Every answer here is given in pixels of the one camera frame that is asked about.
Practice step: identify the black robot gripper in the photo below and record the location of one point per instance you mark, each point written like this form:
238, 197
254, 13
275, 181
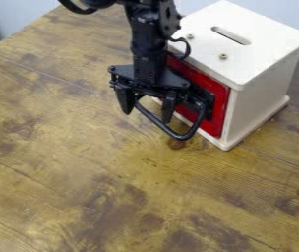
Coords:
148, 76

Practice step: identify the red wooden drawer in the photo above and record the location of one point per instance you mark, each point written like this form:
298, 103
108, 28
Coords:
203, 110

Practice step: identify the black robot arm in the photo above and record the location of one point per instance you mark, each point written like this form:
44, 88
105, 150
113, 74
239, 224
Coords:
154, 20

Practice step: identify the white wooden cabinet box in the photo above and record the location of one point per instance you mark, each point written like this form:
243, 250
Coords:
243, 58

